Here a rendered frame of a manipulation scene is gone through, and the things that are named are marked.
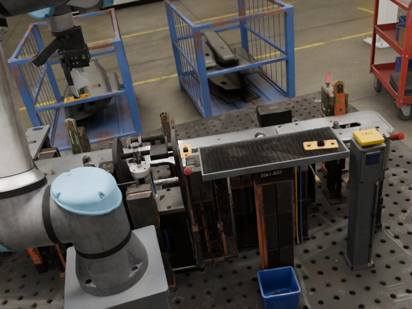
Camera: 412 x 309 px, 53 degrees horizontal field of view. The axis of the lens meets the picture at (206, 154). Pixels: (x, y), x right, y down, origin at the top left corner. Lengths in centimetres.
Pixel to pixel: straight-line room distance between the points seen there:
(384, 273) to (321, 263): 18
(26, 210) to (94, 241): 13
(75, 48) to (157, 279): 75
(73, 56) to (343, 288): 106
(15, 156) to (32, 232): 14
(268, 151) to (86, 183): 50
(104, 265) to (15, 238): 17
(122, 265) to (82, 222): 13
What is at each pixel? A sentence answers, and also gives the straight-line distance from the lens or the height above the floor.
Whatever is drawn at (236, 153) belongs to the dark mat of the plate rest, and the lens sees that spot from 110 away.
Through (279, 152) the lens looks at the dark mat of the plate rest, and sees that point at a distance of 109.
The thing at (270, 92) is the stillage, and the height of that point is 16.
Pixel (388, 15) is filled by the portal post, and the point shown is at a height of 34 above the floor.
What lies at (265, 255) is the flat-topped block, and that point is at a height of 82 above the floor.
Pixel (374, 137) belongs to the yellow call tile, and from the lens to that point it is 115.
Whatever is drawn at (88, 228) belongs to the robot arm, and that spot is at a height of 126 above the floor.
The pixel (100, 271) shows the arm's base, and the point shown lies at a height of 116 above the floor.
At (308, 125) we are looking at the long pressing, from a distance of 153.
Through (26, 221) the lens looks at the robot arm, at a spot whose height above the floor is 129.
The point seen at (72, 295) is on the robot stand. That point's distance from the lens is 92.
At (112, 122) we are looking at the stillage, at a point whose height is 16.
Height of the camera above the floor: 174
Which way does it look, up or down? 32 degrees down
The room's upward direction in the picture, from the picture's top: 9 degrees counter-clockwise
